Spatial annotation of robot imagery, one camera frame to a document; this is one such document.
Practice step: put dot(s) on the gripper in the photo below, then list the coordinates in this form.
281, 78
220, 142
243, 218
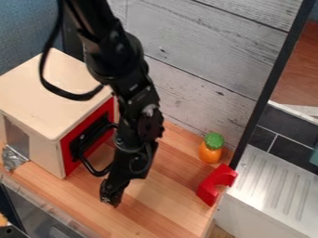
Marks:
133, 164

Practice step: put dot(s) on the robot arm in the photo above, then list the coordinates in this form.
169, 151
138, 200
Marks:
114, 59

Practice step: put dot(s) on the red arch block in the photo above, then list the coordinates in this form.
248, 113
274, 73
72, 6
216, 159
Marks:
215, 182

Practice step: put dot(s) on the orange toy with green top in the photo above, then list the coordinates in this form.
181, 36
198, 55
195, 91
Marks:
210, 150

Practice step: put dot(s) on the cream cabinet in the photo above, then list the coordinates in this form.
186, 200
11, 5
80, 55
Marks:
41, 105

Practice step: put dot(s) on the white toy sink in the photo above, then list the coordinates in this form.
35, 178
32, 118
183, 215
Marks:
273, 198

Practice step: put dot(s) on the white board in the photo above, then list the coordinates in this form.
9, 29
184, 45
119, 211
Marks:
207, 52

